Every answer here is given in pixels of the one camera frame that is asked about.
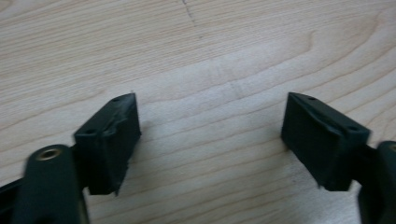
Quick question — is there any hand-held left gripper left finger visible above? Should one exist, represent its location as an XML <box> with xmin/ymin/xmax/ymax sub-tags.
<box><xmin>73</xmin><ymin>92</ymin><xmax>142</xmax><ymax>197</ymax></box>

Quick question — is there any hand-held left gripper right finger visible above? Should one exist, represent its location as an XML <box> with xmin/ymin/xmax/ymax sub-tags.
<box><xmin>280</xmin><ymin>91</ymin><xmax>372</xmax><ymax>192</ymax></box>

